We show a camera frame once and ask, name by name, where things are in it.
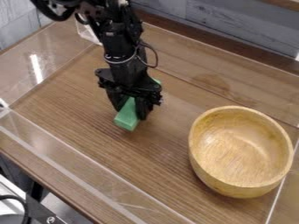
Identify brown wooden bowl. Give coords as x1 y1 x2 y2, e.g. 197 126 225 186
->
188 106 295 199

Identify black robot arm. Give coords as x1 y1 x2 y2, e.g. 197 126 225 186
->
31 0 163 120

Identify green rectangular block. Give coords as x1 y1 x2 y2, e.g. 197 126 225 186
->
113 78 163 131

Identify clear acrylic corner bracket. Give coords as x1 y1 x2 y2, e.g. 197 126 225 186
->
76 22 103 46

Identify black cable bottom left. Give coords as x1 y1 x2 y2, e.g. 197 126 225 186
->
0 193 31 224

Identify black metal bracket with bolt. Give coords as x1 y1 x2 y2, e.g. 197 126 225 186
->
25 200 68 224

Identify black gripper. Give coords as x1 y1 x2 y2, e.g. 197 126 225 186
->
95 59 164 121

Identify clear acrylic barrier walls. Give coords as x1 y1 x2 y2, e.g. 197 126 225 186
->
0 17 299 224

